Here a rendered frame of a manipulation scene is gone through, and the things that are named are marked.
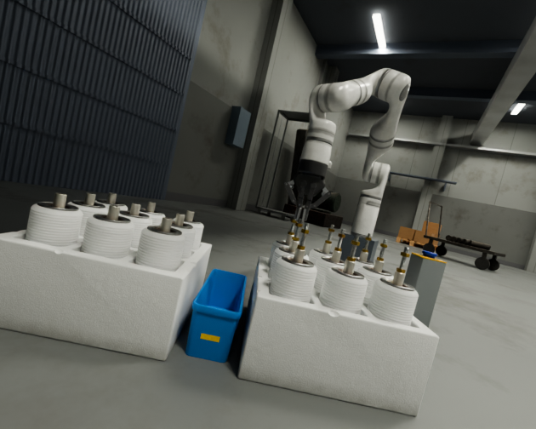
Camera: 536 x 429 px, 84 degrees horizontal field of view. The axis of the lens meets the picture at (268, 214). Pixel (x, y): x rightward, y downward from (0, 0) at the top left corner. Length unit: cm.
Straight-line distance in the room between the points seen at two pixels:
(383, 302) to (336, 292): 11
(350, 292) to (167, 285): 38
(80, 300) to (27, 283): 11
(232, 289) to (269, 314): 35
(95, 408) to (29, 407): 9
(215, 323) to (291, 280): 19
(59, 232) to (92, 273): 12
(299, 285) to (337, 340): 13
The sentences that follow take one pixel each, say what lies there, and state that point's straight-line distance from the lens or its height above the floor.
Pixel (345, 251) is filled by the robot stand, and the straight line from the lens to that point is 132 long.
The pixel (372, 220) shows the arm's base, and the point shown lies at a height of 38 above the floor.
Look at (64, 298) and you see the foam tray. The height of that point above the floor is 9.
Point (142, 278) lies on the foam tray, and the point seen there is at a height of 16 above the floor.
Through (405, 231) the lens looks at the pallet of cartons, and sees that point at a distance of 772.
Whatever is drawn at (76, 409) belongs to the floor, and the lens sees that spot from 61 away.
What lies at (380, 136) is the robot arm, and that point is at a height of 68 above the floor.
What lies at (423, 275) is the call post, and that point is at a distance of 97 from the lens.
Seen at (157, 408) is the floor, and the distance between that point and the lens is 61.
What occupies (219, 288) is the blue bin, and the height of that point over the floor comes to 6.
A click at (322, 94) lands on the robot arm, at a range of 81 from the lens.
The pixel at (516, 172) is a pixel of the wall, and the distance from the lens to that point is 1100.
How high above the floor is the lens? 38
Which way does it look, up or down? 4 degrees down
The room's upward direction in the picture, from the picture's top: 13 degrees clockwise
